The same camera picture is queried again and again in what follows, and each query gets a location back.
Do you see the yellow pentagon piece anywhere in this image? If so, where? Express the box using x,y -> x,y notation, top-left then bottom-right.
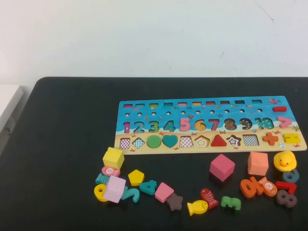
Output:
128,169 -> 145,186

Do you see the green circle piece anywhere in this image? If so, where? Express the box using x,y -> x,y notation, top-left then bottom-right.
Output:
146,135 -> 162,149

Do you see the teal heart piece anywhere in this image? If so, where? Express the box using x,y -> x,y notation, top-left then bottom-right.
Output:
162,134 -> 179,148

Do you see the pink number five piece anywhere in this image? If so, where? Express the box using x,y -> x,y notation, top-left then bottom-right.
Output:
179,117 -> 191,132

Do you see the colourful wooden puzzle board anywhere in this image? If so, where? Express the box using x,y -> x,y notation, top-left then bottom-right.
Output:
114,95 -> 308,155

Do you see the red triangle piece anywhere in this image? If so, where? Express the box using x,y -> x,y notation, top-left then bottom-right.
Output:
210,134 -> 228,147

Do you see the teal number four piece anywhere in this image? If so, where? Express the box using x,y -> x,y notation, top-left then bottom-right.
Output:
139,180 -> 157,195

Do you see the pink trapezoid piece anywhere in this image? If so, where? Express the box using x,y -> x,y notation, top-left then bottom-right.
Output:
154,182 -> 175,204

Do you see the teal number two piece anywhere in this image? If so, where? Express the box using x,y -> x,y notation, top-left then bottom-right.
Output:
120,186 -> 141,203

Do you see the brown star piece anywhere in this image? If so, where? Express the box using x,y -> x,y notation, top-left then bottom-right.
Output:
166,193 -> 184,212

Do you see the yellow number piece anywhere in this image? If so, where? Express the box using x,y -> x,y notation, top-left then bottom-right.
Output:
93,183 -> 109,202

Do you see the green number three piece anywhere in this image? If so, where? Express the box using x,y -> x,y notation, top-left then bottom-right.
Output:
220,196 -> 242,210

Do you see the orange plus sign piece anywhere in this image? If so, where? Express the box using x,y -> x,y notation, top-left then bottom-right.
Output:
262,132 -> 279,146

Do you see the orange number ten piece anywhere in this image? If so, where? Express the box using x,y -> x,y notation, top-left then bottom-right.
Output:
240,177 -> 265,198

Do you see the pink greater-than sign piece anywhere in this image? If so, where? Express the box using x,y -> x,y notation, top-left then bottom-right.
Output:
276,116 -> 293,128

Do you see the yellow equals sign piece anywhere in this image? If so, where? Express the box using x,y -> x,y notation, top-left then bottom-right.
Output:
282,133 -> 300,144

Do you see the grey-blue number nine piece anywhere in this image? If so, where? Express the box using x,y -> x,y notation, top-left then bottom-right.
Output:
282,168 -> 300,183

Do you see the red number seven piece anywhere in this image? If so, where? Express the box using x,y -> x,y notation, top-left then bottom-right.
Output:
275,180 -> 297,194

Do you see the brown number eight piece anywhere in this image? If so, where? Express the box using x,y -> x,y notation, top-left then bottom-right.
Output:
275,189 -> 297,208

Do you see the yellow cube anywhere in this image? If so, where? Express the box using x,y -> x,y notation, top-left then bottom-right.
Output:
102,147 -> 125,169

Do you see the pink wooden fish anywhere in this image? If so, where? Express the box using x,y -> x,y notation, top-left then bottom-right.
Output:
101,166 -> 121,178

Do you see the teal wooden fish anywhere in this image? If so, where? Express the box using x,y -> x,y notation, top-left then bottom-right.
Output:
95,172 -> 111,185

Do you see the light pink cube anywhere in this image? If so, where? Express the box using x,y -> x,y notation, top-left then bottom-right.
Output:
103,175 -> 127,204

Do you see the magenta cube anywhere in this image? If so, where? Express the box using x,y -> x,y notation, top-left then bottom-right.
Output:
209,154 -> 236,182

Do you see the red wooden fish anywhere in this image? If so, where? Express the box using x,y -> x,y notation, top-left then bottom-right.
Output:
200,188 -> 219,210

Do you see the yellow wooden fish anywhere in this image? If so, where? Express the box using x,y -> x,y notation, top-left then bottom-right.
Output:
187,200 -> 209,216

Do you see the salmon cube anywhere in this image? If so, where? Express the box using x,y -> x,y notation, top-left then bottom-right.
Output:
247,152 -> 269,176

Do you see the orange wooden fish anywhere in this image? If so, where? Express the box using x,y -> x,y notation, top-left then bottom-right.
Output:
257,177 -> 278,197

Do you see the yellow rubber duck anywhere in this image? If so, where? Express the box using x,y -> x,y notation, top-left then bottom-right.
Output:
273,151 -> 297,172

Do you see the white side furniture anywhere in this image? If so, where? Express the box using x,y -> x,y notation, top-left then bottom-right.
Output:
0,84 -> 25,154

